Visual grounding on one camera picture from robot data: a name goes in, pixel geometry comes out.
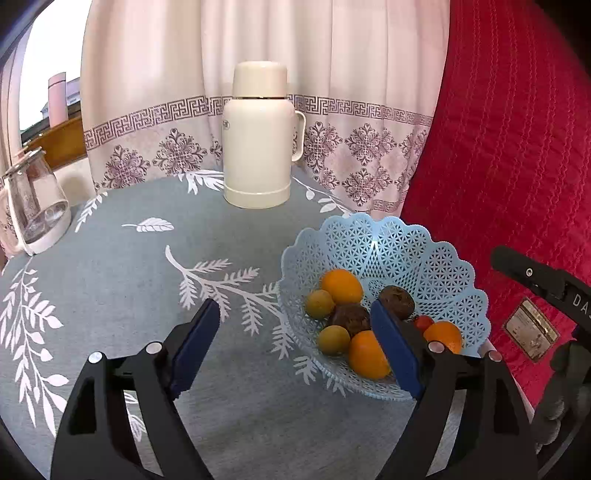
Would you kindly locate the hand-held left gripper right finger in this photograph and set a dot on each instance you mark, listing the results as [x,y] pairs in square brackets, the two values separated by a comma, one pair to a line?
[397,350]

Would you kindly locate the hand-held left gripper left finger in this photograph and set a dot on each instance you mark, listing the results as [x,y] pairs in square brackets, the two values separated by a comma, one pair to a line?
[196,348]

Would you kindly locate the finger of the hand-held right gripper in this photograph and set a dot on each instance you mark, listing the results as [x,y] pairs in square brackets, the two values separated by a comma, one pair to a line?
[517,267]

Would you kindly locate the red tomato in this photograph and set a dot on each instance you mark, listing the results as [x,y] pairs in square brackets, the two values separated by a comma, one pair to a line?
[422,323]

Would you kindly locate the orange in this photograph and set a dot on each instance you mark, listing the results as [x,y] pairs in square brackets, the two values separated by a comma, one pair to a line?
[367,355]
[444,337]
[341,286]

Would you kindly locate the dark purple passion fruit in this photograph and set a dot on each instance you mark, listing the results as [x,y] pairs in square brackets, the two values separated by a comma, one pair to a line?
[349,319]
[397,300]

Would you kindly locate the small green citrus fruit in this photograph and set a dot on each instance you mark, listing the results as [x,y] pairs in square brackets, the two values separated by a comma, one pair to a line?
[320,303]
[334,340]

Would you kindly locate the blue plastic lattice basket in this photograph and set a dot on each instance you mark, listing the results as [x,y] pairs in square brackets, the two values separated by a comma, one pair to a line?
[415,258]

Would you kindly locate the person's right hand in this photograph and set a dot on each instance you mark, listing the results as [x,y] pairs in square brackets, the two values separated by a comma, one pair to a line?
[554,401]

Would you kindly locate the rectangular grey label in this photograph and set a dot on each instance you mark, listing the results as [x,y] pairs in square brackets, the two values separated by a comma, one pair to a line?
[531,330]

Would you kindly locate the red quilted blanket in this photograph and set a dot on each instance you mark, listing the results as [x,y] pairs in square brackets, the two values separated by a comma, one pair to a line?
[508,138]

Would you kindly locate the cream thermos flask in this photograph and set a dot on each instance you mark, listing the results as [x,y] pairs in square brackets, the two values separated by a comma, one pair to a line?
[256,147]

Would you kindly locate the glass kettle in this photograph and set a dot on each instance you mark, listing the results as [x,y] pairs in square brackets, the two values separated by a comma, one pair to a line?
[39,203]

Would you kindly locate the wooden windowsill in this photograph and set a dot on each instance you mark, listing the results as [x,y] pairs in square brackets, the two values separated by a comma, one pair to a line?
[64,143]

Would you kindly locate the pink bottle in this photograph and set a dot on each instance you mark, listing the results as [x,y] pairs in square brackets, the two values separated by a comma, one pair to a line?
[57,101]

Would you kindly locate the white patterned curtain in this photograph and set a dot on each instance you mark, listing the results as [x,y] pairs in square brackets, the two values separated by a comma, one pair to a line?
[10,115]
[152,55]

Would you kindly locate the window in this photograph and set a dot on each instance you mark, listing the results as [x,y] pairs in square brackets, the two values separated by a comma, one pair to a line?
[46,46]

